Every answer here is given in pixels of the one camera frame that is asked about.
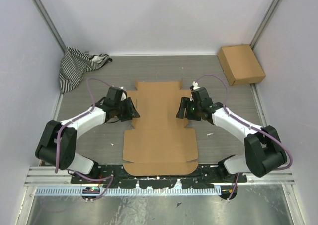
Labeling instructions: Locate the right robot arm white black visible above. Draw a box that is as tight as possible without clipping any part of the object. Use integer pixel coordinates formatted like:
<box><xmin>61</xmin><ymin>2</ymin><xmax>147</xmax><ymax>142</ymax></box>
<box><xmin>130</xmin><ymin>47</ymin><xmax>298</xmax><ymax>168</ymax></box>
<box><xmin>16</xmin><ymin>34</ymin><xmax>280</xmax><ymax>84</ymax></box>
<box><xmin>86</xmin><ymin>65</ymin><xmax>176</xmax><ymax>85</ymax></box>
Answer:
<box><xmin>176</xmin><ymin>87</ymin><xmax>290</xmax><ymax>183</ymax></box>

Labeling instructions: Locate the brown cardboard box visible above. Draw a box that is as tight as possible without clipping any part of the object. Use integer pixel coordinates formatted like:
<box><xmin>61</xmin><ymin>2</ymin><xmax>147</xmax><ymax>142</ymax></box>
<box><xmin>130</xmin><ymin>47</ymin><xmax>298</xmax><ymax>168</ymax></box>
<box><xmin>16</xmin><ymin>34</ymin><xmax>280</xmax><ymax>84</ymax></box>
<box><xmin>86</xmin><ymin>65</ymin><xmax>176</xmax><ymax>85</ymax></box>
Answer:
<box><xmin>123</xmin><ymin>81</ymin><xmax>198</xmax><ymax>176</ymax></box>
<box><xmin>217</xmin><ymin>44</ymin><xmax>266</xmax><ymax>86</ymax></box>

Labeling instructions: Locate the right aluminium frame post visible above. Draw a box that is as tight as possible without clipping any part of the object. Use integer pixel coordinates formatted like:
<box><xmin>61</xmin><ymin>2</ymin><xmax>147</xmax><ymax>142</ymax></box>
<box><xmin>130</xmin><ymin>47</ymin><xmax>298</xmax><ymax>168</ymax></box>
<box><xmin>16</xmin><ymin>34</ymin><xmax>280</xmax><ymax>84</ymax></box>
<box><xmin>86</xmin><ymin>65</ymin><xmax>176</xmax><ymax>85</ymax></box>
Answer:
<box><xmin>250</xmin><ymin>0</ymin><xmax>282</xmax><ymax>50</ymax></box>

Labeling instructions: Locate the aluminium rail front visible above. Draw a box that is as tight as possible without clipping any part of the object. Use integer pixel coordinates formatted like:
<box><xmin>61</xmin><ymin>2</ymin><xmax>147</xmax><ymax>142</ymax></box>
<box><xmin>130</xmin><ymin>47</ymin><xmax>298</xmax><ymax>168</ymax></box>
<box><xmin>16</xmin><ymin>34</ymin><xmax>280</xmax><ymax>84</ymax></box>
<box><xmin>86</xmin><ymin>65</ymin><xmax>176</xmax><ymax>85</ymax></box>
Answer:
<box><xmin>24</xmin><ymin>163</ymin><xmax>296</xmax><ymax>186</ymax></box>

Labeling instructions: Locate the striped black white cloth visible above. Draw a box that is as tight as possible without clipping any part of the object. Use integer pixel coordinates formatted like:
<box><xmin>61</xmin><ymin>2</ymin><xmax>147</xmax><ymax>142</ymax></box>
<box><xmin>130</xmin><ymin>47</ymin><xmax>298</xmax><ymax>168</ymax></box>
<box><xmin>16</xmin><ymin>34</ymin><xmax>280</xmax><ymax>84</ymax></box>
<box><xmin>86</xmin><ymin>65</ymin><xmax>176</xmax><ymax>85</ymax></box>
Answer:
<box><xmin>59</xmin><ymin>47</ymin><xmax>113</xmax><ymax>93</ymax></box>

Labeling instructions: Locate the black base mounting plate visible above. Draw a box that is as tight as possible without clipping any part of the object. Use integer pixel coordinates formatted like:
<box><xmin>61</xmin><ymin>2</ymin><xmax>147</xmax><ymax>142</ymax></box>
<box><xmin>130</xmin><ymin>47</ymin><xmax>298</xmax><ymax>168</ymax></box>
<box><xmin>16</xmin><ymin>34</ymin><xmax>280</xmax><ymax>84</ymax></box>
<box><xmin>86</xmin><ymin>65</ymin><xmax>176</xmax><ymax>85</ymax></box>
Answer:
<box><xmin>71</xmin><ymin>163</ymin><xmax>248</xmax><ymax>189</ymax></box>

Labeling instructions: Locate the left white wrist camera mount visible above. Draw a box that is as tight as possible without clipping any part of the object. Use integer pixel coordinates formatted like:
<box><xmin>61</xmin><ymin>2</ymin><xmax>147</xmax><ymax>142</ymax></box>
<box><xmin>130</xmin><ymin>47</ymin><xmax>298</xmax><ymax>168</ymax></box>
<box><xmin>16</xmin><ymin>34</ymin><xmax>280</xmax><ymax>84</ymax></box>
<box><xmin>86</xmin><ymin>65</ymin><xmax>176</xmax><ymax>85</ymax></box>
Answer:
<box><xmin>120</xmin><ymin>86</ymin><xmax>127</xmax><ymax>101</ymax></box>

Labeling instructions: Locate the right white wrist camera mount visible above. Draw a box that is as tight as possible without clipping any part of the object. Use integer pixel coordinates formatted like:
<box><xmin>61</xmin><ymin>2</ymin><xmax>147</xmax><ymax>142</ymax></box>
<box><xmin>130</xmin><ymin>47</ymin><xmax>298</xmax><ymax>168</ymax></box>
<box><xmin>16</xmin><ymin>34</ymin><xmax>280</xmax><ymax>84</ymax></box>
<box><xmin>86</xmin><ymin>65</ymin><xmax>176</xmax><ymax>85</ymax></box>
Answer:
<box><xmin>190</xmin><ymin>81</ymin><xmax>200</xmax><ymax>101</ymax></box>

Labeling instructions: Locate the left aluminium frame post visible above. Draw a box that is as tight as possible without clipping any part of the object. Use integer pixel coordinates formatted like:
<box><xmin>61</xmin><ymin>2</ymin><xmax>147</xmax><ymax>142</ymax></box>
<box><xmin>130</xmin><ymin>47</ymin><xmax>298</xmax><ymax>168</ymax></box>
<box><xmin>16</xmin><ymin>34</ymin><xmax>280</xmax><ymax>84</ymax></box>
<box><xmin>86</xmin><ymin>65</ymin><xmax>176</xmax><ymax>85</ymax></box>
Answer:
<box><xmin>32</xmin><ymin>0</ymin><xmax>66</xmax><ymax>52</ymax></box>

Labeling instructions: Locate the white slotted cable duct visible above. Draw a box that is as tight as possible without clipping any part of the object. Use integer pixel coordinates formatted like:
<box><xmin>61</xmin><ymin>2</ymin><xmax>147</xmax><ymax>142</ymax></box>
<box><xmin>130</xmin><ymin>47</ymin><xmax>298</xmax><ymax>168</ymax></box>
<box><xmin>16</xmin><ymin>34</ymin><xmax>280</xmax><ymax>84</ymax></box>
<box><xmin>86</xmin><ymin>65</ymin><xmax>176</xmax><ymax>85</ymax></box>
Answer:
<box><xmin>35</xmin><ymin>186</ymin><xmax>222</xmax><ymax>196</ymax></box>

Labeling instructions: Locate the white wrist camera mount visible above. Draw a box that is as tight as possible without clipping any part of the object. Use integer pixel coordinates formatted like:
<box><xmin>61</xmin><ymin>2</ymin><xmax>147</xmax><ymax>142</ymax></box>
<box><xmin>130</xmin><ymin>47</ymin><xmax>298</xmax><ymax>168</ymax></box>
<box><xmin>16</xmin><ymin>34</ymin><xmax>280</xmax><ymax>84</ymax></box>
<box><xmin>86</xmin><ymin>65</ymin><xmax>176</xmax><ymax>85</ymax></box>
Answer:
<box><xmin>190</xmin><ymin>81</ymin><xmax>200</xmax><ymax>101</ymax></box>
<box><xmin>120</xmin><ymin>86</ymin><xmax>127</xmax><ymax>101</ymax></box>

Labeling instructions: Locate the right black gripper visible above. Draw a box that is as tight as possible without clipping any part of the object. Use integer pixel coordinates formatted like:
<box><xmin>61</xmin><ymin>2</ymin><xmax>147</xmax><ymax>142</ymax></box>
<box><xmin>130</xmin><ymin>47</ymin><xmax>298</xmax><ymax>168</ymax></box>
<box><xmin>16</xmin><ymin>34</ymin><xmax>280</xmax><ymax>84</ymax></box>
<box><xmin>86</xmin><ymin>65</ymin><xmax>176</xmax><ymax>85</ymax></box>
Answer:
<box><xmin>176</xmin><ymin>97</ymin><xmax>202</xmax><ymax>121</ymax></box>

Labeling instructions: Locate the folded brown cardboard box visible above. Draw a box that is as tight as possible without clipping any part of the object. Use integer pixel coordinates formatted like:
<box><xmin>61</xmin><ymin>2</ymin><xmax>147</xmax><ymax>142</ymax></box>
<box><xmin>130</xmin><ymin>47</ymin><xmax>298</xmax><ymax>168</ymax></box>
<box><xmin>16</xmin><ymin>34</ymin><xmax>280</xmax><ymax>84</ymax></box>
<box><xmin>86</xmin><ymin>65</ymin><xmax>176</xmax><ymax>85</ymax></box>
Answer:
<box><xmin>217</xmin><ymin>44</ymin><xmax>266</xmax><ymax>86</ymax></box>

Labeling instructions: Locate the aluminium frame post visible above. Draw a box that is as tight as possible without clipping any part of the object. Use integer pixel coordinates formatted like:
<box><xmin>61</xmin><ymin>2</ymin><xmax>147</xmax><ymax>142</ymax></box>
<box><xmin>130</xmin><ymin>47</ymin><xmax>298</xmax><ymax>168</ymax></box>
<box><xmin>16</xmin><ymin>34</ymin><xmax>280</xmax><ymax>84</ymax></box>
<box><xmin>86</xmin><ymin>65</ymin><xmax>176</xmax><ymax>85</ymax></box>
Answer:
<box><xmin>32</xmin><ymin>0</ymin><xmax>66</xmax><ymax>52</ymax></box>
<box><xmin>250</xmin><ymin>0</ymin><xmax>282</xmax><ymax>50</ymax></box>

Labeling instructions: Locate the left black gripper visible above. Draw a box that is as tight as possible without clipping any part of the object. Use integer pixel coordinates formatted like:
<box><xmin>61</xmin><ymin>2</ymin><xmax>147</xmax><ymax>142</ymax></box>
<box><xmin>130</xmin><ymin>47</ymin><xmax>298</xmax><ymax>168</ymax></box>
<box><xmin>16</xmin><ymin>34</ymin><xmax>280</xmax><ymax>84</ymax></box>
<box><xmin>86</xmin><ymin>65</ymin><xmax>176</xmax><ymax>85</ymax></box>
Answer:
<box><xmin>115</xmin><ymin>97</ymin><xmax>141</xmax><ymax>122</ymax></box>

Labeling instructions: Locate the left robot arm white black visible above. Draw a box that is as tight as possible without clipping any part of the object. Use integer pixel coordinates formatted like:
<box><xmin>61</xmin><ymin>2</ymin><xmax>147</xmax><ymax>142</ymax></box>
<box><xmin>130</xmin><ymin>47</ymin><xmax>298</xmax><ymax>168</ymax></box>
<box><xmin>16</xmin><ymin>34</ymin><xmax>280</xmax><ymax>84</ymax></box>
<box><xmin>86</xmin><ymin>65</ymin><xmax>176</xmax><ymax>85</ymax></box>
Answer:
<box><xmin>35</xmin><ymin>86</ymin><xmax>140</xmax><ymax>184</ymax></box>

